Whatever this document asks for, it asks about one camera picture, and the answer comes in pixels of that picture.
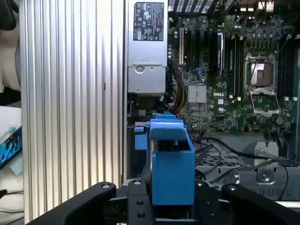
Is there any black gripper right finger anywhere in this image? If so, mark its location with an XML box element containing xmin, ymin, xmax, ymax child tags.
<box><xmin>194</xmin><ymin>180</ymin><xmax>300</xmax><ymax>225</ymax></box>

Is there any smartphone with blue screen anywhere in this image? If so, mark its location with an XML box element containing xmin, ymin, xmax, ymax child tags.
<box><xmin>0</xmin><ymin>126</ymin><xmax>23</xmax><ymax>170</ymax></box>

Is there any thick black disk wire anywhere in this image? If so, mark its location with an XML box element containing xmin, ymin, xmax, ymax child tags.
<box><xmin>195</xmin><ymin>136</ymin><xmax>281</xmax><ymax>163</ymax></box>

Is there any white expansion slot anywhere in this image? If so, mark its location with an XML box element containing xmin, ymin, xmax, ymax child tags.
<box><xmin>179</xmin><ymin>27</ymin><xmax>184</xmax><ymax>66</ymax></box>

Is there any silver power supply box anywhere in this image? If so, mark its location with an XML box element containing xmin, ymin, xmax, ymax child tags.
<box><xmin>127</xmin><ymin>0</ymin><xmax>169</xmax><ymax>95</ymax></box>

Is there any CPU socket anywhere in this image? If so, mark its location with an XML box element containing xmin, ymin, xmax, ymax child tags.
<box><xmin>243</xmin><ymin>52</ymin><xmax>279</xmax><ymax>90</ymax></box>

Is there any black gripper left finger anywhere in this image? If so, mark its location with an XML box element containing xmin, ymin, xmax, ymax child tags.
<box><xmin>25</xmin><ymin>179</ymin><xmax>157</xmax><ymax>225</ymax></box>

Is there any black RAM slot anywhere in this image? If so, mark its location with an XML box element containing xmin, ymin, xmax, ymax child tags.
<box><xmin>227</xmin><ymin>37</ymin><xmax>234</xmax><ymax>100</ymax></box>
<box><xmin>235</xmin><ymin>37</ymin><xmax>243</xmax><ymax>102</ymax></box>
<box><xmin>290</xmin><ymin>44</ymin><xmax>298</xmax><ymax>101</ymax></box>
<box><xmin>282</xmin><ymin>44</ymin><xmax>290</xmax><ymax>101</ymax></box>

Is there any red yellow wire bundle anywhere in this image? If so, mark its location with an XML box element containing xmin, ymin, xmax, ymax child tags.
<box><xmin>168</xmin><ymin>67</ymin><xmax>188</xmax><ymax>113</ymax></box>

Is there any open black PC case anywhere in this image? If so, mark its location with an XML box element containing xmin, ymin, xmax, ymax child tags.
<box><xmin>121</xmin><ymin>0</ymin><xmax>300</xmax><ymax>203</ymax></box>

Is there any metal socket cover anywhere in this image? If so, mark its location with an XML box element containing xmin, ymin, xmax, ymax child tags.
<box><xmin>249</xmin><ymin>88</ymin><xmax>281</xmax><ymax>116</ymax></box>

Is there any silver chipset heat sink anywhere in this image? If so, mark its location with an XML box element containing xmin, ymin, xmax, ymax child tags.
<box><xmin>187</xmin><ymin>84</ymin><xmax>208</xmax><ymax>104</ymax></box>

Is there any green motherboard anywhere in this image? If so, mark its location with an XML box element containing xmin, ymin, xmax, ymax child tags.
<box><xmin>167</xmin><ymin>14</ymin><xmax>300</xmax><ymax>136</ymax></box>

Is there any metal disk bay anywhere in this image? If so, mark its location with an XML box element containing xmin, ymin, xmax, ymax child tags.
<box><xmin>194</xmin><ymin>140</ymin><xmax>300</xmax><ymax>201</ymax></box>

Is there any hard disk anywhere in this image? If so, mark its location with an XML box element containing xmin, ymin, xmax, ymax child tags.
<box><xmin>133</xmin><ymin>112</ymin><xmax>196</xmax><ymax>207</ymax></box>

